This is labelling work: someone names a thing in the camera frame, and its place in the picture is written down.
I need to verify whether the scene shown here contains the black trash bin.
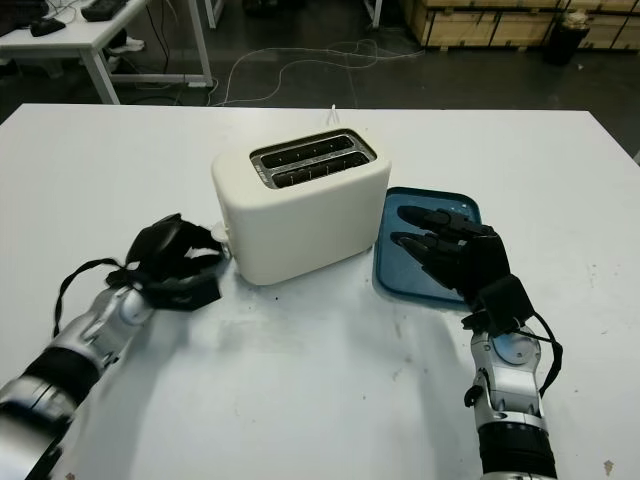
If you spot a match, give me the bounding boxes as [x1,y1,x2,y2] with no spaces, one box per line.
[542,12,591,66]

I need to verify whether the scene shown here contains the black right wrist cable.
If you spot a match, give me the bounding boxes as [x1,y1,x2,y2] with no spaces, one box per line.
[514,312,566,396]

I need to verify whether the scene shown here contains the white two-slot toaster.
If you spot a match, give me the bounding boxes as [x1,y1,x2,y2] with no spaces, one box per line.
[209,128,394,287]

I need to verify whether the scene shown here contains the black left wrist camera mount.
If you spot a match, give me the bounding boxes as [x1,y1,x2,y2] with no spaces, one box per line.
[144,272,222,312]

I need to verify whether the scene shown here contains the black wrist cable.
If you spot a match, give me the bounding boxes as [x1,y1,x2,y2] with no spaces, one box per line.
[514,312,566,396]
[51,257,131,341]

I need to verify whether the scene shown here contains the white floor cable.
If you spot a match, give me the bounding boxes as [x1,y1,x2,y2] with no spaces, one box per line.
[214,38,424,107]

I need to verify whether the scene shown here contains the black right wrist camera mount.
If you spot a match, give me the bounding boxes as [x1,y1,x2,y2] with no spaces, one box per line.
[472,274,535,335]

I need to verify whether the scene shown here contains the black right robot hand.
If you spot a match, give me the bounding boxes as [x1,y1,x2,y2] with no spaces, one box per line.
[391,204,512,309]

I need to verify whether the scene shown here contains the white shoe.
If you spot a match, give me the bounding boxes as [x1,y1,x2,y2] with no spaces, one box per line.
[107,35,146,56]

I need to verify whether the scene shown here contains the blue plastic tray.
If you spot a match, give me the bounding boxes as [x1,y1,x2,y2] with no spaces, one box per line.
[371,186,485,307]

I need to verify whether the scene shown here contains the white office desk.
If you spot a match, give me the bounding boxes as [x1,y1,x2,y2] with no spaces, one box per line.
[0,0,214,105]

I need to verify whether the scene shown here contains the black desk device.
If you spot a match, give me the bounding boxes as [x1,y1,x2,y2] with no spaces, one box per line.
[79,0,126,22]

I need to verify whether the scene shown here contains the black computer mouse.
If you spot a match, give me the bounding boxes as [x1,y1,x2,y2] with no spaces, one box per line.
[29,19,66,37]

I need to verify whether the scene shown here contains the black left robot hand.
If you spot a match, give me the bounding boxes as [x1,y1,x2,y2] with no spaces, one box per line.
[122,213,231,286]

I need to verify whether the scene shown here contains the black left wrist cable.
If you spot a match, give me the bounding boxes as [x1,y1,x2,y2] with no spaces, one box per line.
[51,257,131,341]

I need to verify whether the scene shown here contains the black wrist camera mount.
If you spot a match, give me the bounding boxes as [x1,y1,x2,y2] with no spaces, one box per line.
[144,272,222,312]
[472,274,535,335]

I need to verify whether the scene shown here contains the wooden crate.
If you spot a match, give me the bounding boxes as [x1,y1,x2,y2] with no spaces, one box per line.
[403,0,640,54]

